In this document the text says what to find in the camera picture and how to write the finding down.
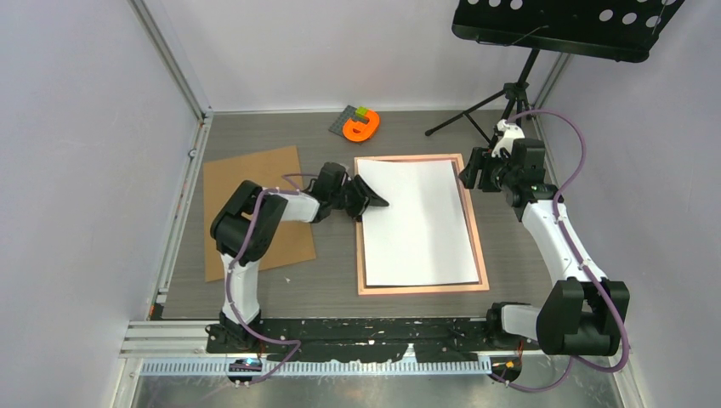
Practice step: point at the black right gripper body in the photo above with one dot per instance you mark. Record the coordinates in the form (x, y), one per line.
(497, 173)

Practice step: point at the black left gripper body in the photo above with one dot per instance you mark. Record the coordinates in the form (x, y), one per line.
(342, 199)

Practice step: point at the cat and books photo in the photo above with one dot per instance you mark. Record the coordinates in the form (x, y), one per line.
(421, 237)

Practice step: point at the pink wooden picture frame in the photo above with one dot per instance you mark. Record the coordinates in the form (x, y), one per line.
(481, 286)

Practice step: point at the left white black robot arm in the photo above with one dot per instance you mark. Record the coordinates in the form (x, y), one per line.
(246, 225)

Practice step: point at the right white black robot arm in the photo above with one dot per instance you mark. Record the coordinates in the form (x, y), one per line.
(585, 311)

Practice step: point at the grey building plate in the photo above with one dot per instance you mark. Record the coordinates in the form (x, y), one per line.
(348, 113)

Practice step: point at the green toy brick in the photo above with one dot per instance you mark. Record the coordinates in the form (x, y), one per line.
(361, 113)

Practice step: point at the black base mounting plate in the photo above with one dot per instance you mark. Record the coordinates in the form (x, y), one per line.
(371, 340)

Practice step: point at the black music stand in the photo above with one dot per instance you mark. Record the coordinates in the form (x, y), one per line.
(621, 31)

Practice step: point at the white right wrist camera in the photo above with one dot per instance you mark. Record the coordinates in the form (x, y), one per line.
(508, 132)

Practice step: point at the aluminium rail front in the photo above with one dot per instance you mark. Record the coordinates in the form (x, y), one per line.
(178, 347)

